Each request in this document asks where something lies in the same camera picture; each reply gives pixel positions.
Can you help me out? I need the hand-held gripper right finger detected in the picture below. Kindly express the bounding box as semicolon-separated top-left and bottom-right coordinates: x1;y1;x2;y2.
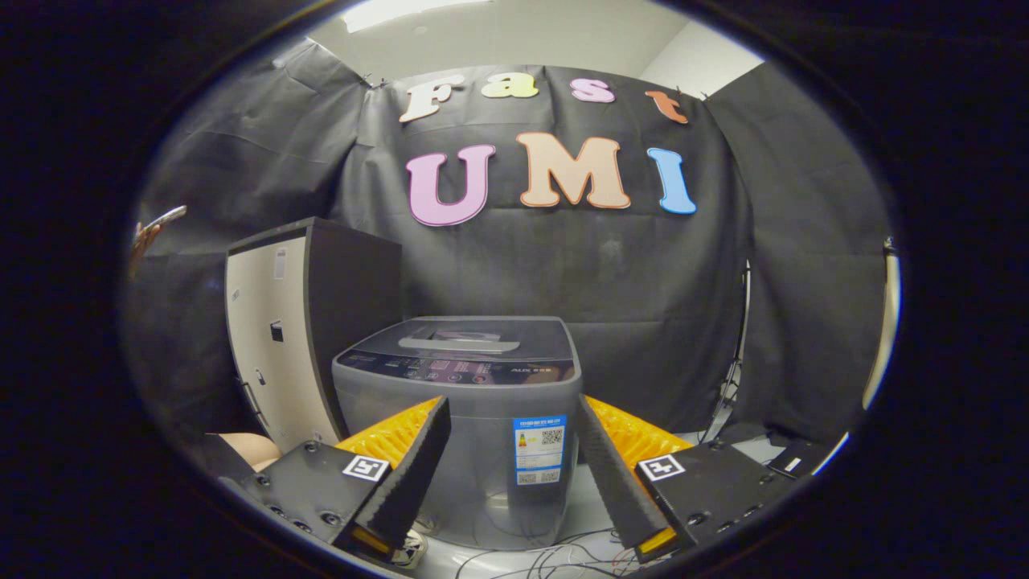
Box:
576;394;798;564

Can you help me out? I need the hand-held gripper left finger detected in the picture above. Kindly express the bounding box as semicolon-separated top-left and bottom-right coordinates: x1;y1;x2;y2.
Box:
240;396;453;564

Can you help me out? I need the grey washing machine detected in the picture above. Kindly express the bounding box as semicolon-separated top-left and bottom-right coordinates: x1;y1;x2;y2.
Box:
332;315;584;552

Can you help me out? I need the dark washing machine lid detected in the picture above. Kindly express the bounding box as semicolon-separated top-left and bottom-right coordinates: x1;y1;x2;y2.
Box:
354;316;576;367

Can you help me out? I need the person's white sneaker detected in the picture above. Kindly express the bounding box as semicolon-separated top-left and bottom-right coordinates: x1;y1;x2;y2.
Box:
392;527;427;570

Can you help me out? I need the black light stand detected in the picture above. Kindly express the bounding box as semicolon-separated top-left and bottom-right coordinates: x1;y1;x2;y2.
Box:
703;257;752;443

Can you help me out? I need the black and beige cabinet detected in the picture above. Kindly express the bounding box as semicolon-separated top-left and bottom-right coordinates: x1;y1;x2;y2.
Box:
225;216;403;451

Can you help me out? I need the black backdrop cloth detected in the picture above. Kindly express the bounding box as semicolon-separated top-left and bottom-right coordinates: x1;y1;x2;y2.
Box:
125;36;893;443

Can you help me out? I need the white pole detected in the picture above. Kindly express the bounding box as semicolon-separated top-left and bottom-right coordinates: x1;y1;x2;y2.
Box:
860;236;901;411

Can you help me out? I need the slim smartphone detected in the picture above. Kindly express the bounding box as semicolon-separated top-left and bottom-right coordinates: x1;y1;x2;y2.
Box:
141;205;188;234

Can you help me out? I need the tangle of floor cables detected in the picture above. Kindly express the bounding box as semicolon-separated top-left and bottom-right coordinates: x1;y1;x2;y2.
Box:
454;527;668;579

